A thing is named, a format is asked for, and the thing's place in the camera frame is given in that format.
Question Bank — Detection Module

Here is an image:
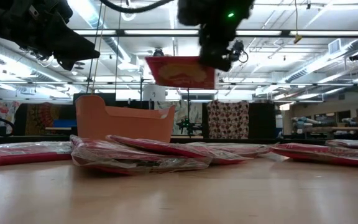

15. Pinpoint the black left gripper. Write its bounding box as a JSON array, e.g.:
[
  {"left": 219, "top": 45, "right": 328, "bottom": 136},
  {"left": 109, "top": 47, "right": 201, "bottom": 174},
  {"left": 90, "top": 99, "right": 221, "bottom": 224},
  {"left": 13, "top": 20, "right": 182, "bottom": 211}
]
[{"left": 11, "top": 0, "right": 101, "bottom": 72}]

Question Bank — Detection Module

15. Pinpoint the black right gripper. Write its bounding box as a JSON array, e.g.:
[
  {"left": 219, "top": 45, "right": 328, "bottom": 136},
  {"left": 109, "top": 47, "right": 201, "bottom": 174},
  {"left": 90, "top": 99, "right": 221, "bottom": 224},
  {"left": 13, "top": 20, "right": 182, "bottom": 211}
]
[{"left": 198, "top": 24, "right": 245, "bottom": 73}]

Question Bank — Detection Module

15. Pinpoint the red popcorn bag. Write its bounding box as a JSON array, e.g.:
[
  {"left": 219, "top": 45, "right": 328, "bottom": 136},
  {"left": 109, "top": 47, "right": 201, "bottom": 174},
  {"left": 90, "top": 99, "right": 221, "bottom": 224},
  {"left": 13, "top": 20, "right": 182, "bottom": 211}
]
[
  {"left": 325, "top": 139, "right": 358, "bottom": 154},
  {"left": 191, "top": 141, "right": 273, "bottom": 159},
  {"left": 270, "top": 142, "right": 358, "bottom": 167},
  {"left": 105, "top": 134, "right": 252, "bottom": 166},
  {"left": 0, "top": 141, "right": 73, "bottom": 167},
  {"left": 70, "top": 134, "right": 213, "bottom": 176},
  {"left": 144, "top": 55, "right": 216, "bottom": 90}
]

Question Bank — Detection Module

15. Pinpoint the white cloth with red dots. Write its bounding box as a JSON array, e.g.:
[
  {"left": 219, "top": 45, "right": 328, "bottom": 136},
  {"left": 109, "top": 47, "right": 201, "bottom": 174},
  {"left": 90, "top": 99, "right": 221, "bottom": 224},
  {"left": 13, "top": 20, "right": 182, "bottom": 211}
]
[{"left": 206, "top": 100, "right": 250, "bottom": 140}]

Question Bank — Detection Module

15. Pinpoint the pale green patterned cloth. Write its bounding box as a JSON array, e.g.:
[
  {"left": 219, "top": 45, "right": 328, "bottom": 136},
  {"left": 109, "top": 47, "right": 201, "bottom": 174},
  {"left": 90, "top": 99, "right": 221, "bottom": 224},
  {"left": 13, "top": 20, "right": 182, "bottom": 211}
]
[{"left": 154, "top": 100, "right": 203, "bottom": 136}]

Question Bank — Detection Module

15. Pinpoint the black cabinet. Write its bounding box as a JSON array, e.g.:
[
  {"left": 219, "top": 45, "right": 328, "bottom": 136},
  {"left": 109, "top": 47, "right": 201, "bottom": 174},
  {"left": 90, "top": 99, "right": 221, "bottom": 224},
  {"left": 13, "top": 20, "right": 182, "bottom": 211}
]
[{"left": 248, "top": 102, "right": 277, "bottom": 139}]

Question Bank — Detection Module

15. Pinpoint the white cylinder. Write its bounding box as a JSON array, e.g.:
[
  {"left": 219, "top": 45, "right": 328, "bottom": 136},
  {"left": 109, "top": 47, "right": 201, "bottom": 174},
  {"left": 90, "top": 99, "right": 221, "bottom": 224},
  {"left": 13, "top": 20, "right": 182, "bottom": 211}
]
[{"left": 142, "top": 84, "right": 168, "bottom": 102}]

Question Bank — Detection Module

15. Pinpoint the orange patterned cloth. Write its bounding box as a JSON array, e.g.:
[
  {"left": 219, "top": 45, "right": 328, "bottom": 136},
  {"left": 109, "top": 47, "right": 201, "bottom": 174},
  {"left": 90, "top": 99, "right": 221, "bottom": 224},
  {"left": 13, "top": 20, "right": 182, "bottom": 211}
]
[{"left": 24, "top": 102, "right": 62, "bottom": 136}]

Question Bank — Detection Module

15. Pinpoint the orange plastic basket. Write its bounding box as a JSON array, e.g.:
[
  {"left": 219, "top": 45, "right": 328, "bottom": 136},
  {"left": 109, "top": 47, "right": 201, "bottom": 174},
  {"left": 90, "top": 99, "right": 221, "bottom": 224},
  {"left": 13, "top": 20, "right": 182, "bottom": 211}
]
[{"left": 75, "top": 94, "right": 177, "bottom": 143}]

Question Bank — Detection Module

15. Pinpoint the floral pale cloth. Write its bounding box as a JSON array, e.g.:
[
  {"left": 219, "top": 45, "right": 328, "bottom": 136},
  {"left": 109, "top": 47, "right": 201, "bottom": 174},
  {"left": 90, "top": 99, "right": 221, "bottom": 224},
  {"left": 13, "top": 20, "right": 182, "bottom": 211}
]
[{"left": 0, "top": 100, "right": 22, "bottom": 135}]

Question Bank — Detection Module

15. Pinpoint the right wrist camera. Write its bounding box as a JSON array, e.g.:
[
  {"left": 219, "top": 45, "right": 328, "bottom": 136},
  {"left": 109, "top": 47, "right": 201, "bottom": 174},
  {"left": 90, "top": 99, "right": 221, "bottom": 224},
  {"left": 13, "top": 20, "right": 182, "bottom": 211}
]
[{"left": 227, "top": 39, "right": 249, "bottom": 64}]

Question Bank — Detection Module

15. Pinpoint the black sleeved arm cable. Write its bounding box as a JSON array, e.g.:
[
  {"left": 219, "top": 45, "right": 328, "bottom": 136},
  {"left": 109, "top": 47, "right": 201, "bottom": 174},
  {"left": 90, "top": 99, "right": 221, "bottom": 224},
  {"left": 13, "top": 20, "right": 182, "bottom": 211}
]
[{"left": 99, "top": 0, "right": 175, "bottom": 14}]

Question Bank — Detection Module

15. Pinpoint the yellow hanging cord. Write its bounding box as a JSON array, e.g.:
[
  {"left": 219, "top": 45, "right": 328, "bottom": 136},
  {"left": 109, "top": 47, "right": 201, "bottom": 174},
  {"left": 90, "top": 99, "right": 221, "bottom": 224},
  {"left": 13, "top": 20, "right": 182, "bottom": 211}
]
[{"left": 293, "top": 0, "right": 303, "bottom": 45}]

